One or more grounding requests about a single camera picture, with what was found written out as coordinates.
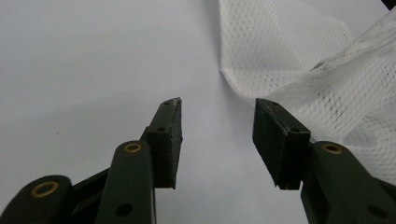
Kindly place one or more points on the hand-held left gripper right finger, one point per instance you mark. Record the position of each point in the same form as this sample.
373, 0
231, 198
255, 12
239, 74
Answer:
280, 146

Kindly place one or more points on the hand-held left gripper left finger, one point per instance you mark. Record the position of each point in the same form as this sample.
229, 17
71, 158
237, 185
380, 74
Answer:
165, 143

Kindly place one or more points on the white mesh cloth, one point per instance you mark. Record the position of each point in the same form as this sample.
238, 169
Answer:
280, 46

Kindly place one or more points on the white paper table cover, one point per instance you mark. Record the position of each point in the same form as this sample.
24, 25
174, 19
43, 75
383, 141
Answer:
93, 62

